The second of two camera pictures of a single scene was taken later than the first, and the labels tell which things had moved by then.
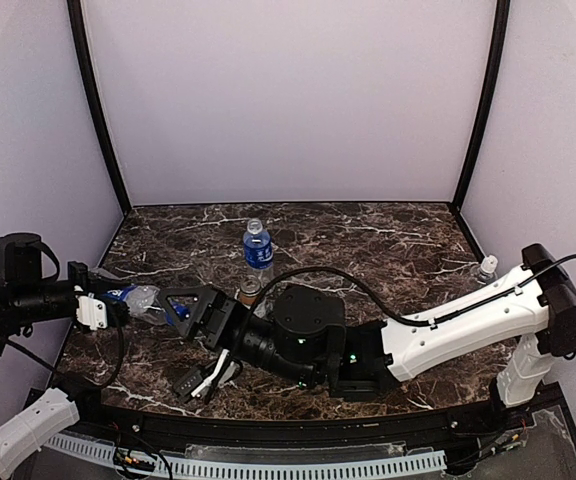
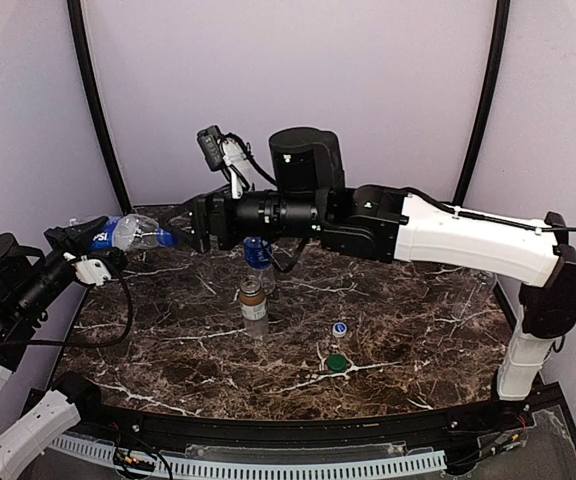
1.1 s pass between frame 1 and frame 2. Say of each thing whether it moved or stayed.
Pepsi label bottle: moved
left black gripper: moved
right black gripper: moved
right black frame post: stayed
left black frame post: stayed
